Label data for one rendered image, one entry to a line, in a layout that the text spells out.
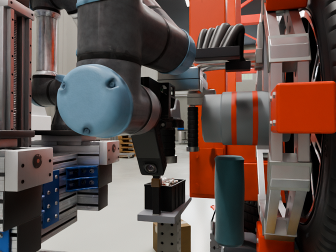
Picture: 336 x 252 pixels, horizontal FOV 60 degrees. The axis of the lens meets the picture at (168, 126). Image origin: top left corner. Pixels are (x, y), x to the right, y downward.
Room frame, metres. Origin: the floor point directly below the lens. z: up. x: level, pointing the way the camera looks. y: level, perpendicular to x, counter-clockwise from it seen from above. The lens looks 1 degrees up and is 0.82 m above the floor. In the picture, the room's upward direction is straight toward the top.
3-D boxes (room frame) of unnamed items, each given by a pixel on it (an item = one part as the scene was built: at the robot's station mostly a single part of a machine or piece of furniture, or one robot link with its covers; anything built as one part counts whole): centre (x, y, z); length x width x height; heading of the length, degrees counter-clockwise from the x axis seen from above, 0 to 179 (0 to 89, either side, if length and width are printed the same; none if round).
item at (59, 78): (1.23, 0.42, 0.98); 0.13 x 0.12 x 0.14; 65
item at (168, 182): (1.43, 0.01, 0.51); 0.20 x 0.14 x 0.13; 158
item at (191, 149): (0.96, -0.08, 0.83); 0.04 x 0.04 x 0.16
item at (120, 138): (9.37, 0.96, 0.40); 1.14 x 0.77 x 0.80; 81
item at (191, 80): (0.63, -0.03, 0.93); 0.09 x 0.05 x 0.05; 76
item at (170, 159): (0.63, 0.00, 0.83); 0.04 x 0.04 x 0.16
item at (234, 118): (0.76, -0.20, 0.85); 0.21 x 0.14 x 0.14; 76
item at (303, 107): (0.43, -0.20, 0.85); 0.09 x 0.08 x 0.07; 166
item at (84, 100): (0.34, 0.07, 0.85); 0.11 x 0.08 x 0.09; 167
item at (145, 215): (1.47, 0.00, 0.44); 0.43 x 0.17 x 0.03; 166
